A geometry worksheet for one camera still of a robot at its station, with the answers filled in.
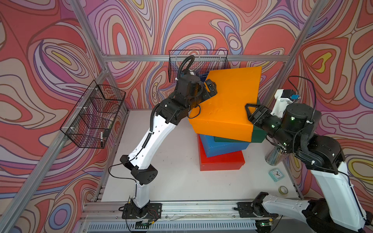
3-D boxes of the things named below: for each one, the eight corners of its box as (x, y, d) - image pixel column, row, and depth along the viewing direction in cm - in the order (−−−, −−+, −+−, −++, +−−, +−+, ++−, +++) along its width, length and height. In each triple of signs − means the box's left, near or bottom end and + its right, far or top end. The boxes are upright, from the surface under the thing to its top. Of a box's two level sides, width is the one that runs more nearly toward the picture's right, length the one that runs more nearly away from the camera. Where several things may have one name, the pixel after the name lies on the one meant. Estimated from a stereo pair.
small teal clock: (274, 182, 84) (276, 181, 82) (267, 172, 88) (268, 170, 86) (284, 178, 85) (286, 177, 84) (276, 168, 89) (278, 166, 88)
